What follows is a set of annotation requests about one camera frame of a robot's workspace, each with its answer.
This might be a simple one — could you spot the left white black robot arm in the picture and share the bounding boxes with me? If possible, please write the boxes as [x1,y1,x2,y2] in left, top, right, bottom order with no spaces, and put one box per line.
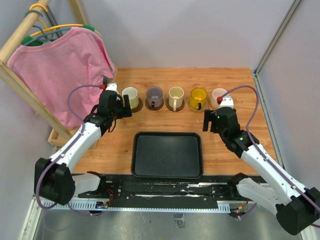
[34,89,132,205]

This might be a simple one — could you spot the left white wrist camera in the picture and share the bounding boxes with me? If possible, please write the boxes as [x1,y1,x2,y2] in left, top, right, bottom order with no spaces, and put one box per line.
[99,82,119,97]

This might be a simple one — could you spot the lilac mug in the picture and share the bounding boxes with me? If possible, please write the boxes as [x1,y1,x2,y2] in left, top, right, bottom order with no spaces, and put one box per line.
[146,86,163,108]

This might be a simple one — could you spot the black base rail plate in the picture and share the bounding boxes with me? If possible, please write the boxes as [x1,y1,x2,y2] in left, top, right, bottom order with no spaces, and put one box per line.
[47,173,258,210]

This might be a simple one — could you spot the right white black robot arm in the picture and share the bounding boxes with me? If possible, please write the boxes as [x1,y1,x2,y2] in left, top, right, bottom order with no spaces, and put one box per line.
[203,107,320,236]

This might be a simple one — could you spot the cream yellow mug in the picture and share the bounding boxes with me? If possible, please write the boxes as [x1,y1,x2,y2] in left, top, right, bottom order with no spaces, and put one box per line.
[168,86,185,112]

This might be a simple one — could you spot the black plastic tray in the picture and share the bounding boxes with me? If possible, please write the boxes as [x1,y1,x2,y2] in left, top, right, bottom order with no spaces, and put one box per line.
[131,131,204,179]

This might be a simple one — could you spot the grey hanger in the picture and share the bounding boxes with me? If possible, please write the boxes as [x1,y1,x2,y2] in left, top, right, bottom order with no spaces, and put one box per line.
[23,10,72,46]

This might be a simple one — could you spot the white mug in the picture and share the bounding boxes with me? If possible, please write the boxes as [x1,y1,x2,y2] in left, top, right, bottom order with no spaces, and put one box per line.
[122,87,139,110]

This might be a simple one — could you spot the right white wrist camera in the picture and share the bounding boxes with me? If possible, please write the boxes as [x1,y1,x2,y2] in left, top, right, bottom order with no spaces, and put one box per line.
[217,96,234,109]

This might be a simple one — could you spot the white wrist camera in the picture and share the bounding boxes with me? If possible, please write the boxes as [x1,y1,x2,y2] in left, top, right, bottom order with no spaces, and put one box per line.
[217,96,234,109]
[99,82,119,97]

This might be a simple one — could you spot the pink t-shirt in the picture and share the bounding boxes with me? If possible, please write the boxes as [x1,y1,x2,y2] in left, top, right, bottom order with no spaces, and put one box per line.
[7,27,115,130]

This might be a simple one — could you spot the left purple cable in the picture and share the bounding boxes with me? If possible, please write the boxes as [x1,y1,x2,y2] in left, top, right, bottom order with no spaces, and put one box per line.
[36,84,102,210]

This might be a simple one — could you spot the wooden clothes rack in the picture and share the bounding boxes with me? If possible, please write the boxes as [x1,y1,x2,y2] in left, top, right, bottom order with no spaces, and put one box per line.
[0,12,116,140]

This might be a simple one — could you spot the purple cable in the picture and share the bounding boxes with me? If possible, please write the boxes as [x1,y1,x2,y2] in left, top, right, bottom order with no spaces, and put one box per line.
[222,85,320,228]
[36,84,102,210]

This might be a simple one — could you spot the yellow green hanger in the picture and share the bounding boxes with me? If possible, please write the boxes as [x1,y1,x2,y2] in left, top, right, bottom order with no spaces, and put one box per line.
[20,0,102,46]

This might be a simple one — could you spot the pink mug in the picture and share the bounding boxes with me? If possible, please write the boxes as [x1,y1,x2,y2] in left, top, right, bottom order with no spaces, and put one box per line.
[209,88,227,110]

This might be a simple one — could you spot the aluminium frame post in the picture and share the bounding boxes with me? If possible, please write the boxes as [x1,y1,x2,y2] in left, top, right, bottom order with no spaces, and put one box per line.
[252,0,304,76]

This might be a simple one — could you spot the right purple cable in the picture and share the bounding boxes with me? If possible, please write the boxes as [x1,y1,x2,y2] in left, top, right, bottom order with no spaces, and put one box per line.
[222,85,320,228]

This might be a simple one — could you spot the brown wooden coaster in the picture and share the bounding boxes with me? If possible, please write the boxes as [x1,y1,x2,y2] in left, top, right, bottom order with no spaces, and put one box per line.
[131,97,144,113]
[145,96,164,111]
[165,97,185,112]

